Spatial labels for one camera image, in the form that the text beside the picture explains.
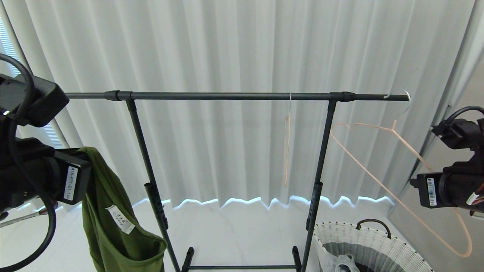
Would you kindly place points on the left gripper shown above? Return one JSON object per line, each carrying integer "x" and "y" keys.
{"x": 72, "y": 181}

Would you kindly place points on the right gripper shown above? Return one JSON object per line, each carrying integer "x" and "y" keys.
{"x": 453, "y": 189}

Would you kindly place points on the green shirt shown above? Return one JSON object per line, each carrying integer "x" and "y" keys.
{"x": 109, "y": 234}

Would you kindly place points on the pink clothes hanger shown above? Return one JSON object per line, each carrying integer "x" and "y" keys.
{"x": 287, "y": 151}
{"x": 394, "y": 126}

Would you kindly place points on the white laundry basket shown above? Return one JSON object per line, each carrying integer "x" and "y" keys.
{"x": 359, "y": 236}

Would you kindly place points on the black clothes rack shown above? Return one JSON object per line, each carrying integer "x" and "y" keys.
{"x": 227, "y": 96}

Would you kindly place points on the pale grey garment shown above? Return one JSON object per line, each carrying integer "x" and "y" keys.
{"x": 340, "y": 262}

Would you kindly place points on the window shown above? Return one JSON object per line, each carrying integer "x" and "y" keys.
{"x": 7, "y": 45}

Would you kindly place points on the white curtain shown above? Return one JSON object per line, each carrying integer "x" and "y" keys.
{"x": 227, "y": 45}

